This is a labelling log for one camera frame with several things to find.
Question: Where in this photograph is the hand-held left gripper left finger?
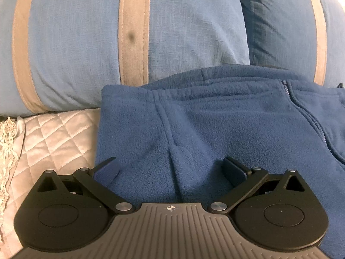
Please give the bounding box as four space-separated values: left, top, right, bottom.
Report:
36 156 136 216

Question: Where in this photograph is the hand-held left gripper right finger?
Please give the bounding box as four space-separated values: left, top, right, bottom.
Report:
209 156 308 213

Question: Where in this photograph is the blue fleece jacket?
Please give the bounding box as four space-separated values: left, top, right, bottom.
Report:
94 64 345 259

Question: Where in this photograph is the white lace trim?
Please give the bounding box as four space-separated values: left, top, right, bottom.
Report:
0 116 26 213

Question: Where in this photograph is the blue grey-striped pillow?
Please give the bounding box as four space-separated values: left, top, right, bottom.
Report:
0 0 250 118
233 0 345 87

